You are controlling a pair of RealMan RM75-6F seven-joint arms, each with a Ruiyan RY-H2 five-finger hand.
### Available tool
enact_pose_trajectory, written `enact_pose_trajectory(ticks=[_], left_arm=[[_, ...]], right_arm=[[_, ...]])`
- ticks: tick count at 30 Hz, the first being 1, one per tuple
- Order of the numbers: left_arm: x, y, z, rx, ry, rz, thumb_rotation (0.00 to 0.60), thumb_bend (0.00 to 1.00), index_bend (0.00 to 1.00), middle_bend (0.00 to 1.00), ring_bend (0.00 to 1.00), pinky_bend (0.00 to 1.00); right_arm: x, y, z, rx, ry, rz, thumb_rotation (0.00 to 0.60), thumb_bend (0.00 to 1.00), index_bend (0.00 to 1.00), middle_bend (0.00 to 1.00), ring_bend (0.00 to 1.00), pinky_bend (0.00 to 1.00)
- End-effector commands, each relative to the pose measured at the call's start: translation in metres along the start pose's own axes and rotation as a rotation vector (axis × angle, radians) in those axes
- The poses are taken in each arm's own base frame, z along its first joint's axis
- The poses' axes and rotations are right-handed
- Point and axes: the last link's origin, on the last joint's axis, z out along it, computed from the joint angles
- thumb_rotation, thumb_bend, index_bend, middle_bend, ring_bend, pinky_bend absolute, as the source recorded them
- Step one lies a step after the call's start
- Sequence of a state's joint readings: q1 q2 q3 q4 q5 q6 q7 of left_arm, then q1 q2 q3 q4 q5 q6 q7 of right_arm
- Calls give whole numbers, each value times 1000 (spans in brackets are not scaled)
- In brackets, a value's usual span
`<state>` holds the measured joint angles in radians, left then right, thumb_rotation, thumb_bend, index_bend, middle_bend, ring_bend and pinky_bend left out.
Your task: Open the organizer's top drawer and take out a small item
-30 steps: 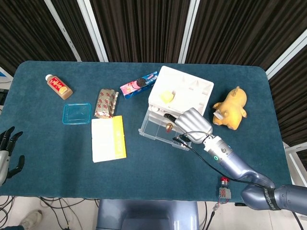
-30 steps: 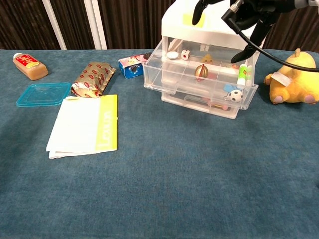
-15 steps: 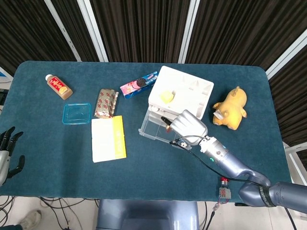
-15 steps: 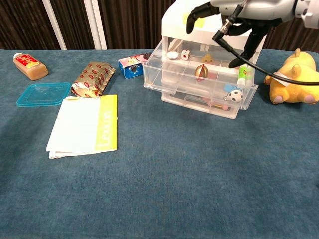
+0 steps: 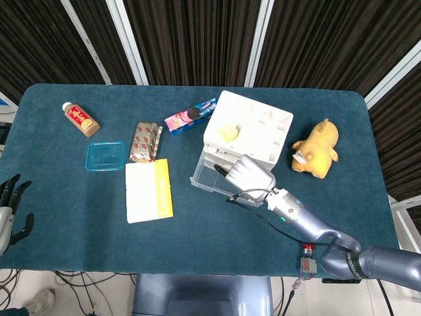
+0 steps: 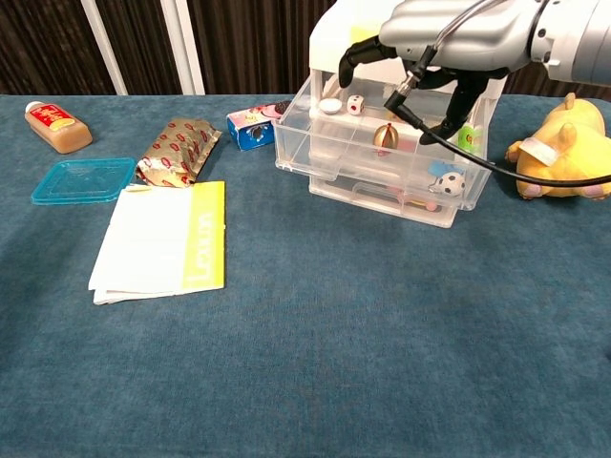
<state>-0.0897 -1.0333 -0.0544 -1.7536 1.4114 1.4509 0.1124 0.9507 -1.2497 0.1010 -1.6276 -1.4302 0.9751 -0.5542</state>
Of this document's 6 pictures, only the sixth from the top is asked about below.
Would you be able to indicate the small white round dish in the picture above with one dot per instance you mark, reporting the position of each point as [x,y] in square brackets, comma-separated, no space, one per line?
[330,105]

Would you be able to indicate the wide white post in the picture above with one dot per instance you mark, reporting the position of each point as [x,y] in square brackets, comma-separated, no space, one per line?
[183,47]

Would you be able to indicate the white and yellow booklet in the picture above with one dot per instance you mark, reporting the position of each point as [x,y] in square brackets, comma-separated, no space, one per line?
[143,238]

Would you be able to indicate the small soccer ball toy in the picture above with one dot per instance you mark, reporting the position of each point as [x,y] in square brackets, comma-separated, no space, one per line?
[452,184]

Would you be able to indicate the blue tag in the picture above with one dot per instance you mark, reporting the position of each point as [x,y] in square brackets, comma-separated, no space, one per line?
[439,168]

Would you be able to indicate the gold red spinning top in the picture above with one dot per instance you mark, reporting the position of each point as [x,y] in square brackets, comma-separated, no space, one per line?
[385,137]

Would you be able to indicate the thin white post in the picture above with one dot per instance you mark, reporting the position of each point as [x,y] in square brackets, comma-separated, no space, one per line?
[102,47]

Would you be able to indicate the clear drawer with pink toy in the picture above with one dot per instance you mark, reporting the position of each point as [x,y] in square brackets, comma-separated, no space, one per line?
[372,200]

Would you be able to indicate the white plastic drawer cabinet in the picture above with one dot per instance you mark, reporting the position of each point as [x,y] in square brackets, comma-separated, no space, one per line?
[334,47]

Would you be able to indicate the clear drawer with toys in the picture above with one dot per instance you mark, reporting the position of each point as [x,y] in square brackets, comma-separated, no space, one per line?
[334,157]

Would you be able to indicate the brown drink bottle red label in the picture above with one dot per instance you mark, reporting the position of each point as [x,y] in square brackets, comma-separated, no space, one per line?
[57,129]

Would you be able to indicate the yellow sticky note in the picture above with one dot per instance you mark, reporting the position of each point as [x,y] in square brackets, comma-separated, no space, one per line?
[360,34]

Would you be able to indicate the teal clear plastic lid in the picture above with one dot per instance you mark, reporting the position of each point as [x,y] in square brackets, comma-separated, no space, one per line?
[81,181]

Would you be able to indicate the green white tube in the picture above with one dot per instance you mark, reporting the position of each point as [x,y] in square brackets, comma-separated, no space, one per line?
[470,138]

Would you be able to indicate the teal table cloth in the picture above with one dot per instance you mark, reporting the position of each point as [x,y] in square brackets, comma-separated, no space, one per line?
[334,334]

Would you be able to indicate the dark pleated curtain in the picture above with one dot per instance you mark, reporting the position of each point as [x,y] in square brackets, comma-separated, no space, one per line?
[262,47]

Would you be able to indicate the pink toy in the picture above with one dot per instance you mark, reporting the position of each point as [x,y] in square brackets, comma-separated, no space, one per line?
[429,206]

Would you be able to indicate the white die red dots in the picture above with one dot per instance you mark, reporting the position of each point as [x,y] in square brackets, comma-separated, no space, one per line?
[355,105]

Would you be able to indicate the blue Oreo cookie box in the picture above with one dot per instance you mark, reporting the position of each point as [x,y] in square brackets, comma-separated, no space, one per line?
[248,129]

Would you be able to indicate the yellow plush toy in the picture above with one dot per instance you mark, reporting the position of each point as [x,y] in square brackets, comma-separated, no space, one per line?
[568,143]

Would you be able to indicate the right robot hand black silver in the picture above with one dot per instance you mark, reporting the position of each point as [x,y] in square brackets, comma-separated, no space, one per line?
[468,33]

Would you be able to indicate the gold snack bag red print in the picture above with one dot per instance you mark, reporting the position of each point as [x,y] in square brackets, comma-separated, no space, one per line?
[176,152]

